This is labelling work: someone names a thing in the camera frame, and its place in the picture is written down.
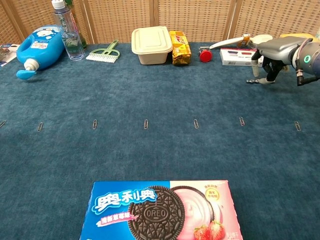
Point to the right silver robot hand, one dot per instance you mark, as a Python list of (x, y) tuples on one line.
[(277, 50)]

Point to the silver paper clip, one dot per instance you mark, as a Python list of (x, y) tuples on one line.
[(242, 121), (297, 125), (196, 123), (146, 124), (40, 126), (2, 123), (95, 124)]

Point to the green hand brush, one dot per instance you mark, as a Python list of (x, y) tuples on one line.
[(103, 55)]

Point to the white box red blue print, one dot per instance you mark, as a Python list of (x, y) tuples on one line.
[(235, 58)]

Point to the red push button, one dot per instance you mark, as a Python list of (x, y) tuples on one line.
[(205, 55)]

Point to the woven folding screen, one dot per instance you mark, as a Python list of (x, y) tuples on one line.
[(195, 17)]

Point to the yellow biscuit pack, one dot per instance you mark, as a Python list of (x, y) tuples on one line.
[(181, 50)]

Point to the beige lunch box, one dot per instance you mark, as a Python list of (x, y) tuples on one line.
[(151, 45)]

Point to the Oreo cookie box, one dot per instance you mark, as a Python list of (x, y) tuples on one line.
[(162, 212)]

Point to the green tea bottle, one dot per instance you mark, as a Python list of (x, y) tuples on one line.
[(78, 27)]

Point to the clear water bottle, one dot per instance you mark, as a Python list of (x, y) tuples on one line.
[(70, 35)]

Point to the blue detergent bottle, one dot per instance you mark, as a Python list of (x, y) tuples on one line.
[(42, 50)]

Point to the blue blister pack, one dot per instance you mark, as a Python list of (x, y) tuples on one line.
[(6, 53)]

